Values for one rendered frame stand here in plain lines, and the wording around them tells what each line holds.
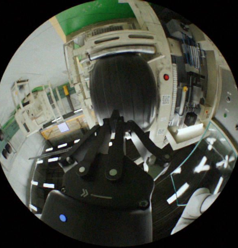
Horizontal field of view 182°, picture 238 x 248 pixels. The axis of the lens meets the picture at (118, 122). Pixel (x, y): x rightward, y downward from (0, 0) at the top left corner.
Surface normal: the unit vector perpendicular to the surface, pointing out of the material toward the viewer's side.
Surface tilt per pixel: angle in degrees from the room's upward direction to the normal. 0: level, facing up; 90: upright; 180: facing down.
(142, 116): 84
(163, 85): 90
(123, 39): 90
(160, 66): 90
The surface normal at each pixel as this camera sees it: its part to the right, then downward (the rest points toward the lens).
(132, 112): -0.03, 0.59
